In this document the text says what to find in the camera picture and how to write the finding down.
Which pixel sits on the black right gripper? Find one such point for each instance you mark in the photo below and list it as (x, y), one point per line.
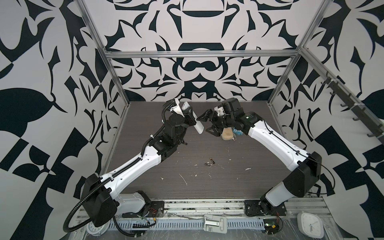
(209, 113)

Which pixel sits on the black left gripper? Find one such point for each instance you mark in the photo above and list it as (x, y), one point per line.
(188, 118)

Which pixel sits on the white remote control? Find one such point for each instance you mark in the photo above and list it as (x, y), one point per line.
(191, 117)

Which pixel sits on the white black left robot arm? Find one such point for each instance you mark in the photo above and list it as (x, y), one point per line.
(100, 194)

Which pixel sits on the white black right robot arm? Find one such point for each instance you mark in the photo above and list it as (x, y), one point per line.
(305, 167)

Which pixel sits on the beige oblong sponge block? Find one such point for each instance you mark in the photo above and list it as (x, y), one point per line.
(227, 134)

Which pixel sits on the blue toy figure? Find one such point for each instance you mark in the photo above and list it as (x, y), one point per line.
(237, 132)

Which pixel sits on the small circuit board green LED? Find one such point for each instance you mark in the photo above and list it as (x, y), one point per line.
(272, 226)

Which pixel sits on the square white clock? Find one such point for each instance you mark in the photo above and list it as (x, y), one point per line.
(310, 225)

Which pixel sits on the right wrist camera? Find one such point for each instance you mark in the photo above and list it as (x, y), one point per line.
(219, 111)

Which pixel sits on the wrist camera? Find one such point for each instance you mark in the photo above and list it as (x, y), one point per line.
(175, 107)
(219, 111)

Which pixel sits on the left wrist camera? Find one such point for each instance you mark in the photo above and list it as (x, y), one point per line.
(175, 107)

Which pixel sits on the white bracket plate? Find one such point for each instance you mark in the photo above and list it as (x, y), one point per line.
(215, 224)

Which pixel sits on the white slotted cable duct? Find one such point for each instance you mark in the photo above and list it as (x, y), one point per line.
(185, 224)

